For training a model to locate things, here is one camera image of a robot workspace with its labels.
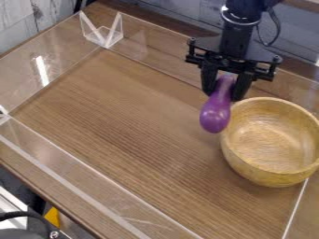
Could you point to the brown wooden bowl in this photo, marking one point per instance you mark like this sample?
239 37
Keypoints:
270 142

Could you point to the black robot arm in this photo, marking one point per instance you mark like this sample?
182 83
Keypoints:
233 52

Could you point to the clear acrylic enclosure wall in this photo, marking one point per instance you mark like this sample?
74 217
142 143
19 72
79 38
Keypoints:
99 132

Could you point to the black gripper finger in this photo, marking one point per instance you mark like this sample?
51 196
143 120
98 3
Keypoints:
242 86
209 72

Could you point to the clear acrylic corner bracket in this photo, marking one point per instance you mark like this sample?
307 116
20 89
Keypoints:
103 36

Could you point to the purple toy eggplant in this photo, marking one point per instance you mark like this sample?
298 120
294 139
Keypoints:
215 112

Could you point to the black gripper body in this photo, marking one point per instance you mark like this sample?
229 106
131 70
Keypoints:
258 60

